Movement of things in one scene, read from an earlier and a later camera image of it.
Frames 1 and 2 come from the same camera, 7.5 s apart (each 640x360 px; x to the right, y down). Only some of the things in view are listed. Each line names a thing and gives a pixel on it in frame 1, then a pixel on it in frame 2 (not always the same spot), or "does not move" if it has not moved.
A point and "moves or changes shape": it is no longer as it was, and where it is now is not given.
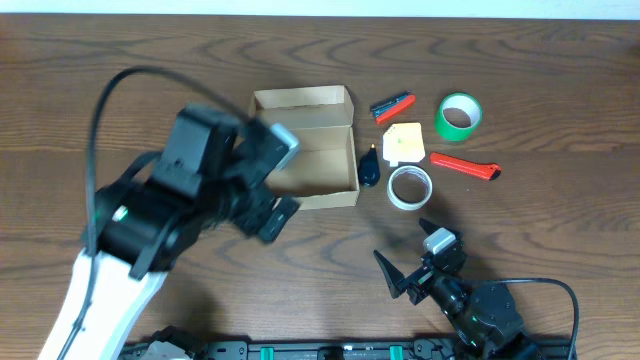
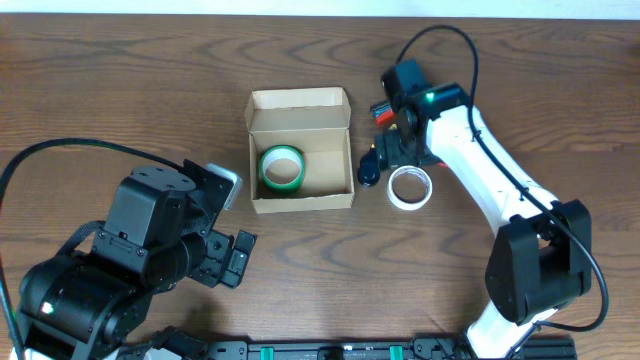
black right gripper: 423,278 -> 388,151
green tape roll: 458,116 moves or changes shape
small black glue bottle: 369,167 does not move
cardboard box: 322,172 does not move
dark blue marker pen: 383,105 does not move
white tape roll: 409,206 does not move
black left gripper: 267,215 -> 220,252
